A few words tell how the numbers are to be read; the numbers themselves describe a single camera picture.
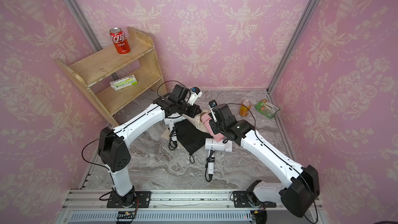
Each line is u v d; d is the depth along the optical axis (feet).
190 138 3.02
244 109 3.23
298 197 1.23
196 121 2.68
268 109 3.50
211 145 2.82
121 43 2.42
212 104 2.22
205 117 2.66
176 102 2.13
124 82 2.99
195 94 2.45
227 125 1.85
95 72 2.31
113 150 1.52
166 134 3.18
